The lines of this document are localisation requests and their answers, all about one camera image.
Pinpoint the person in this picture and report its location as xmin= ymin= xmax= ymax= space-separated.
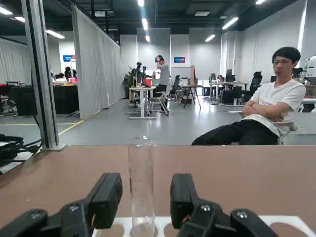
xmin=191 ymin=46 xmax=307 ymax=146
xmin=64 ymin=66 xmax=78 ymax=83
xmin=155 ymin=54 xmax=171 ymax=116

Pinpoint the white test tube rack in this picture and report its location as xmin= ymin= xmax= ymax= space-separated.
xmin=91 ymin=216 xmax=311 ymax=237

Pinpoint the clear glass test tube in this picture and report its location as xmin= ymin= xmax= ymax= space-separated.
xmin=127 ymin=135 xmax=157 ymax=235

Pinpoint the black office chair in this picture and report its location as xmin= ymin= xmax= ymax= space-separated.
xmin=248 ymin=71 xmax=263 ymax=99

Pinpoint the aluminium frame post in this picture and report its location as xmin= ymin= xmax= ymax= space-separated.
xmin=21 ymin=0 xmax=68 ymax=151

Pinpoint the black cable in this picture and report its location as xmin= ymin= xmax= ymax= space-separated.
xmin=0 ymin=134 xmax=42 ymax=167

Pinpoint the grey curtain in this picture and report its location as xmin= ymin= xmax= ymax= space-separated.
xmin=0 ymin=37 xmax=33 ymax=84
xmin=72 ymin=4 xmax=121 ymax=119

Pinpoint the white chair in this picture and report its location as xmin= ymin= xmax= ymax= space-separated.
xmin=277 ymin=105 xmax=305 ymax=146

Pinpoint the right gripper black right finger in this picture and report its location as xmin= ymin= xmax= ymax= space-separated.
xmin=170 ymin=173 xmax=279 ymax=237

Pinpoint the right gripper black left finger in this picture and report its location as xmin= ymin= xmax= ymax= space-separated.
xmin=0 ymin=172 xmax=123 ymax=237

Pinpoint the black covered table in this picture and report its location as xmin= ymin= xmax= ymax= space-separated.
xmin=9 ymin=83 xmax=79 ymax=116

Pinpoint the grey office chair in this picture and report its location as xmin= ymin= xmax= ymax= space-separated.
xmin=170 ymin=75 xmax=182 ymax=101

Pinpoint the white desk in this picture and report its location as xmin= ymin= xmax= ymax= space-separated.
xmin=128 ymin=85 xmax=158 ymax=120

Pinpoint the white rounded machine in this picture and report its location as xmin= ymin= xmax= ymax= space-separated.
xmin=299 ymin=55 xmax=316 ymax=86

